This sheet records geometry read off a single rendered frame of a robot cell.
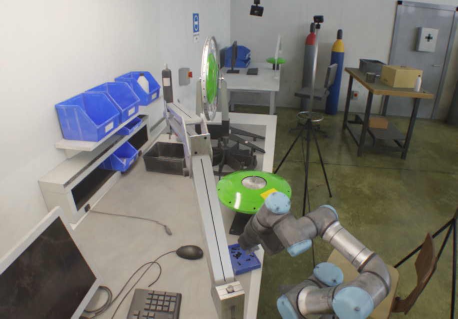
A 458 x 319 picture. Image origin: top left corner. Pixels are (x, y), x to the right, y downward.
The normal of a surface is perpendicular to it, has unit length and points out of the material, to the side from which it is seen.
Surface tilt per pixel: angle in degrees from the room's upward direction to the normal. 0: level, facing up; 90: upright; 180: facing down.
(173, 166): 94
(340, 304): 90
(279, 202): 23
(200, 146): 90
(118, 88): 88
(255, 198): 17
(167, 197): 0
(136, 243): 0
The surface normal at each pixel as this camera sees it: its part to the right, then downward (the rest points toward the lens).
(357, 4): -0.18, 0.42
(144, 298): 0.11, -0.90
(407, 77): 0.11, 0.43
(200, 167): 0.26, -0.22
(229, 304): 0.32, 0.40
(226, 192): -0.35, -0.76
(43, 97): 0.98, 0.07
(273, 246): 0.23, -0.63
